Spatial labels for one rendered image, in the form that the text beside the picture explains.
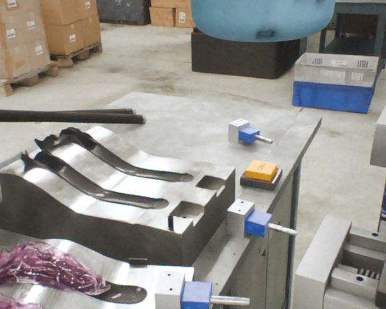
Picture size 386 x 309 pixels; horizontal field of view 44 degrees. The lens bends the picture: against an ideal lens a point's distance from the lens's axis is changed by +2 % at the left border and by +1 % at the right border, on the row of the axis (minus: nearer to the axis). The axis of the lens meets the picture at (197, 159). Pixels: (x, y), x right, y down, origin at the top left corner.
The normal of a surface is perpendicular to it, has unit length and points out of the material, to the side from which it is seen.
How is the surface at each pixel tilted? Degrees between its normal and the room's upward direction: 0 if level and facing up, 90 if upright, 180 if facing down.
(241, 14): 92
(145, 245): 90
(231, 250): 0
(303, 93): 91
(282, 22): 100
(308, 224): 0
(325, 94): 91
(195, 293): 0
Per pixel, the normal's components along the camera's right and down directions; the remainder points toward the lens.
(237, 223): -0.48, 0.39
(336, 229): -0.02, -0.90
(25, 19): 0.93, 0.26
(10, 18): 0.92, 0.03
